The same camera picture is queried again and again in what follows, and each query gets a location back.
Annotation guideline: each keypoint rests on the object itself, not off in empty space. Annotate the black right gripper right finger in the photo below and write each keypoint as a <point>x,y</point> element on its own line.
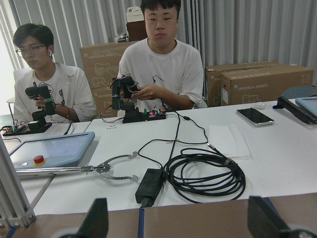
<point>263,219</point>

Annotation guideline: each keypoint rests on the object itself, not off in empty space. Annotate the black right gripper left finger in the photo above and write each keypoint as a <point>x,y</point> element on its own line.
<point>95,224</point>

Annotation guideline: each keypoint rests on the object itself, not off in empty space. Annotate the green grabber tool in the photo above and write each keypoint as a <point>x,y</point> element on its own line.
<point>102,169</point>

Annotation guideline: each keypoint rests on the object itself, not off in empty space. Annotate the black power adapter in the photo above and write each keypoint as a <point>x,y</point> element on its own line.
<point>149,187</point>

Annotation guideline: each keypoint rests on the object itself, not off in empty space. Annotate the teach pendant tablet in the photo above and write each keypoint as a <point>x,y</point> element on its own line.
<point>54,151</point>

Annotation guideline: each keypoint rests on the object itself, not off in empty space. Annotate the black smartphone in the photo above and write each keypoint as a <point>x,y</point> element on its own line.
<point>254,117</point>

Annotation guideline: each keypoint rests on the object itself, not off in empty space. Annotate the person with glasses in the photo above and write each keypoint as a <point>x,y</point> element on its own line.
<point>69,87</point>

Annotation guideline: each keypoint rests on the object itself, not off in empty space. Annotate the cardboard box universal robots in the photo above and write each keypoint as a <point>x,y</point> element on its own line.
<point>252,82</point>

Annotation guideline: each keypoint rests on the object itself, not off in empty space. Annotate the stacked cardboard boxes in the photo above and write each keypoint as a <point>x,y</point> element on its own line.
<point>101,67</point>

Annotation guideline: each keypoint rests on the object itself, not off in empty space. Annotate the person in white shirt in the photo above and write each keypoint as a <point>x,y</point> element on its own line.
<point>169,72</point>

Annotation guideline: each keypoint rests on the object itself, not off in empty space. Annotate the aluminium frame post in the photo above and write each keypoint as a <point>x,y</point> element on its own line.
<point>15,209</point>

